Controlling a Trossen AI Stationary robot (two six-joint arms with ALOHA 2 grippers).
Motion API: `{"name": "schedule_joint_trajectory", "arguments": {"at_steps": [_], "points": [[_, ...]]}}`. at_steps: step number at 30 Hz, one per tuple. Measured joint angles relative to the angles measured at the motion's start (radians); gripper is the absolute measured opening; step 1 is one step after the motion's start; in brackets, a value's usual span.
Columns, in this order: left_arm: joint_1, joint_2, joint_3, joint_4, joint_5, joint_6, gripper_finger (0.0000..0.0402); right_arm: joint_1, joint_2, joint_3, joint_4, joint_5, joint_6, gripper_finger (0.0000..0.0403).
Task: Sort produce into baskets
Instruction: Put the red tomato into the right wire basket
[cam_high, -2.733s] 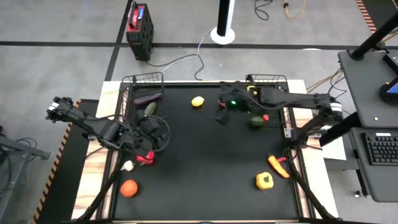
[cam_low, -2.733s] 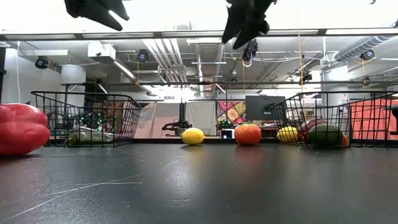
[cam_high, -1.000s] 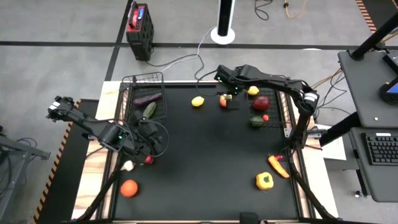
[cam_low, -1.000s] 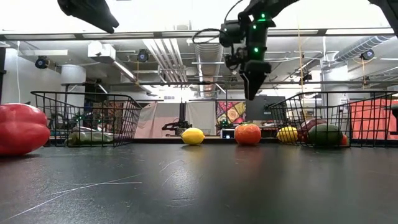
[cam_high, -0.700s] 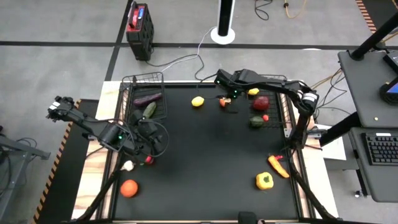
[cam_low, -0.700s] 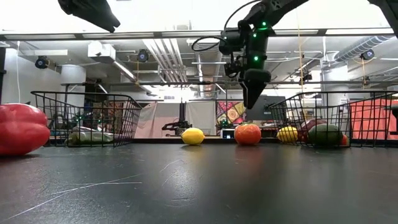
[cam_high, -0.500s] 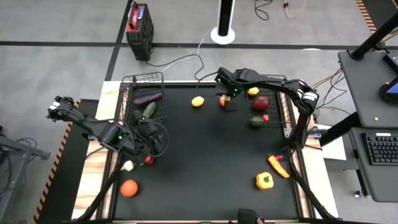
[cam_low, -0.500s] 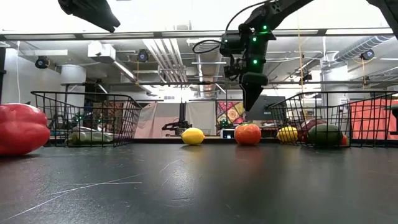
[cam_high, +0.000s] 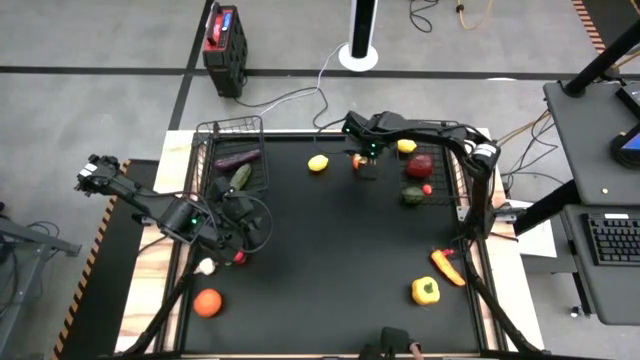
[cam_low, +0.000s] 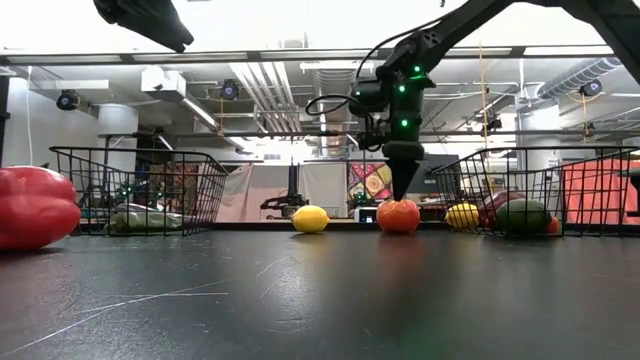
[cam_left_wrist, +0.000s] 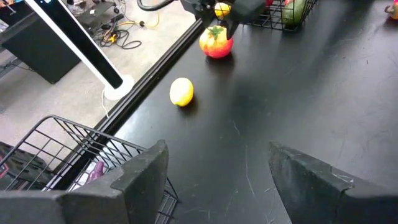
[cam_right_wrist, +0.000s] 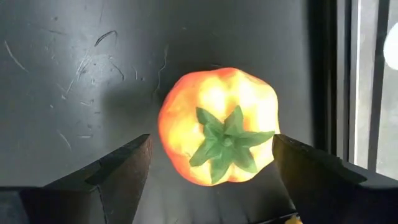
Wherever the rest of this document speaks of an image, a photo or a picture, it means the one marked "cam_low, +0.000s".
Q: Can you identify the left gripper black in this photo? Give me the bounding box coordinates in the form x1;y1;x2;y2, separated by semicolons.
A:
92;0;195;54

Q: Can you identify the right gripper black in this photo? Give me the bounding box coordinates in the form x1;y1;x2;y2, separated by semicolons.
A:
382;82;429;202

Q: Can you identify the orange-red tomato green stem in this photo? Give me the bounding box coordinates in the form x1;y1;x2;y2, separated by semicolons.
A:
375;198;422;235

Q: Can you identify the yellow lemon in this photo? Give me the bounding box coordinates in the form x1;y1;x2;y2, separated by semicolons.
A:
444;202;480;231
291;204;331;235

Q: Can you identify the green avocado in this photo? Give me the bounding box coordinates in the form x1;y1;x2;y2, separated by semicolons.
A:
494;198;553;235

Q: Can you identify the purple eggplant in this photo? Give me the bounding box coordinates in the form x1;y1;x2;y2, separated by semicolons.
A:
115;202;184;221

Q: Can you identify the green cucumber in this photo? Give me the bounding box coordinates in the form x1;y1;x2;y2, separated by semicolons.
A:
105;212;171;235

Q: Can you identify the red bell pepper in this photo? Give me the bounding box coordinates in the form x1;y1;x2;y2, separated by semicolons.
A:
0;165;82;251

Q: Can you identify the colourful patterned tapestry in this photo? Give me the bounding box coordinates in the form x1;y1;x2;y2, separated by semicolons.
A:
347;162;394;201

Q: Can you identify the black monitor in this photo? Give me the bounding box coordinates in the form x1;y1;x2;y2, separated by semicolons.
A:
422;153;461;195

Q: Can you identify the white ceiling unit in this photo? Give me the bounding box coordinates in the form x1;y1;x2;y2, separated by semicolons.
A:
141;66;187;101

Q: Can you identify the small white device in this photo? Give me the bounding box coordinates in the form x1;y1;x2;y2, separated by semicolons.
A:
353;206;379;225

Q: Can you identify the overhead light bar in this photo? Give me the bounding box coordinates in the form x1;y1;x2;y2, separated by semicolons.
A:
0;45;640;67

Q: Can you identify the black table mat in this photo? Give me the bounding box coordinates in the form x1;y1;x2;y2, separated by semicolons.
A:
0;229;640;360

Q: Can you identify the white curtain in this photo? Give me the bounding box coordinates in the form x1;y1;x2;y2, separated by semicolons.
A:
217;163;349;224

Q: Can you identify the red curtain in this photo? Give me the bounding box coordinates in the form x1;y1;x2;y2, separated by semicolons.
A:
562;158;640;211

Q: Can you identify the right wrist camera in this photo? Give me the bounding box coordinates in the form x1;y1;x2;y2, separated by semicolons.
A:
348;78;391;120

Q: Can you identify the black ceiling camera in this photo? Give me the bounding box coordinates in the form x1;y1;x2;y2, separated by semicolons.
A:
579;78;604;98
219;78;241;101
55;89;81;112

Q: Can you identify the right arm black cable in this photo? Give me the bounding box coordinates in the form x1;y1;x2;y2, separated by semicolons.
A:
304;19;442;117

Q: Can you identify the grey ceiling duct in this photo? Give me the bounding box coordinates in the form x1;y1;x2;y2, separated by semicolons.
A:
312;67;362;156

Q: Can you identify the black wire basket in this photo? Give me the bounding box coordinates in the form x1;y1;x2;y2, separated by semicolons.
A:
48;145;229;237
432;144;640;238

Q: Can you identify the black table frame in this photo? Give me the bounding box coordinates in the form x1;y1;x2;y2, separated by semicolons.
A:
0;221;640;239

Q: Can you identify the black vertical post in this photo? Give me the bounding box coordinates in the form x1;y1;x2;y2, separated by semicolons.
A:
0;74;11;169

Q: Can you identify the silver flexible duct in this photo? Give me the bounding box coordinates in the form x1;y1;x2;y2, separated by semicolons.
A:
537;56;624;100

